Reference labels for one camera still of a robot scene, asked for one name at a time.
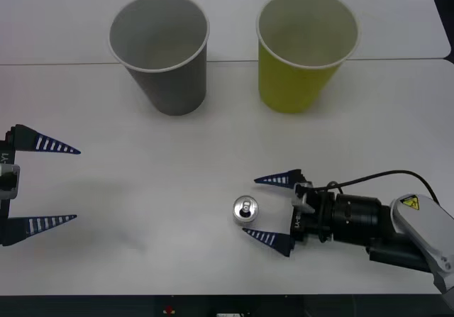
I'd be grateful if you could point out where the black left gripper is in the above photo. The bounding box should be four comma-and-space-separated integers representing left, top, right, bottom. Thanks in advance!
0, 123, 82, 248

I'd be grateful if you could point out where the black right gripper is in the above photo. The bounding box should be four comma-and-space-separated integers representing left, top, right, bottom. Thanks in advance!
241, 168, 336, 260

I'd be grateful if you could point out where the silver drink can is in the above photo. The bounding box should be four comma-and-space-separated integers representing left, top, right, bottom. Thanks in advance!
232, 195, 260, 226

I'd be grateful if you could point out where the grey plastic bin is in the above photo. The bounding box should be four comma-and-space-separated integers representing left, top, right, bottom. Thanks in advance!
108, 0, 211, 116

